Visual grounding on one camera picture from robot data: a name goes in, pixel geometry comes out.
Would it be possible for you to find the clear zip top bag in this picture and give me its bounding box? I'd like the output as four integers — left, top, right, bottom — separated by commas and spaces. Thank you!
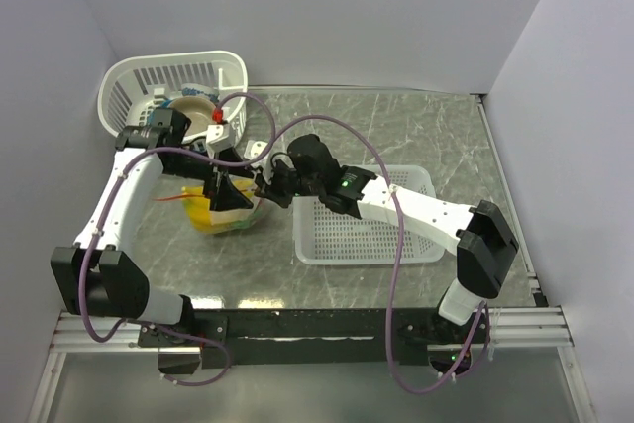
153, 176, 269, 235

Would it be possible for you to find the white slotted dish basket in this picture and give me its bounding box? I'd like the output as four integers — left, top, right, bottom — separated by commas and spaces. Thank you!
97, 51, 249, 136

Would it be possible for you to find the purple cable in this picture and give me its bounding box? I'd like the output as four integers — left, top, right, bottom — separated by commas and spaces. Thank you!
217, 114, 496, 394
78, 91, 276, 388

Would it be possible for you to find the yellow fake banana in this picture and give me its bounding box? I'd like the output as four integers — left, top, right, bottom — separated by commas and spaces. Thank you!
181, 178, 260, 234

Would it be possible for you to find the blue patterned white dish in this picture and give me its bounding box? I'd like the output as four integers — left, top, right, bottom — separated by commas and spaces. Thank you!
181, 83, 219, 104

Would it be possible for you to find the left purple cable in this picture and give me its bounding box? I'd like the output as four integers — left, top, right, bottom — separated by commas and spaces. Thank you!
78, 91, 276, 388

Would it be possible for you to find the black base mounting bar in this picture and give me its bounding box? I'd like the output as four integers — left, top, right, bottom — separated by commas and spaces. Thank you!
138, 308, 487, 374

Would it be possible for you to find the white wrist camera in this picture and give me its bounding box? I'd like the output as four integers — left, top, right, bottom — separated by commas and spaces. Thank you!
205, 108, 235, 158
244, 140, 272, 182

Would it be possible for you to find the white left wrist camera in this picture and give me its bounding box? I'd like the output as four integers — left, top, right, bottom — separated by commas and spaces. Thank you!
205, 108, 235, 158

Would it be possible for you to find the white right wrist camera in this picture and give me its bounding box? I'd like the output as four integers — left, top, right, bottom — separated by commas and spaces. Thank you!
244, 140, 272, 182

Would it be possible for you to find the aluminium frame rail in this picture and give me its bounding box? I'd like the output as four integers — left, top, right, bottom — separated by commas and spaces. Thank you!
49, 308, 574, 354

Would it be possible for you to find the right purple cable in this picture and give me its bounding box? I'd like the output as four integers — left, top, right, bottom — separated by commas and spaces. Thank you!
217, 114, 496, 394

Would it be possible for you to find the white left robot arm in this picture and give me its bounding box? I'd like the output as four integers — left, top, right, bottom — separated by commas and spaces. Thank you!
51, 108, 251, 346

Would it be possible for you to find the white perforated tray basket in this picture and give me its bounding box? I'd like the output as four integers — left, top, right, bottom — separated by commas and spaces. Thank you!
292, 165, 445, 265

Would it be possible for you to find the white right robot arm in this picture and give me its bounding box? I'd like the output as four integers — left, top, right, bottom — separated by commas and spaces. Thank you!
255, 134, 519, 343

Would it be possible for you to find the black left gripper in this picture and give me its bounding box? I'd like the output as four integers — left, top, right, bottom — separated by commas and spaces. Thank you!
163, 146, 254, 211

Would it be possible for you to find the beige bowl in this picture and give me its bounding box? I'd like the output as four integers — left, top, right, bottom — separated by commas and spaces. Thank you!
169, 96, 216, 140

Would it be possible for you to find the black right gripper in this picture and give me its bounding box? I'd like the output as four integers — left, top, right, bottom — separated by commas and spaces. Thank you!
255, 159, 323, 209

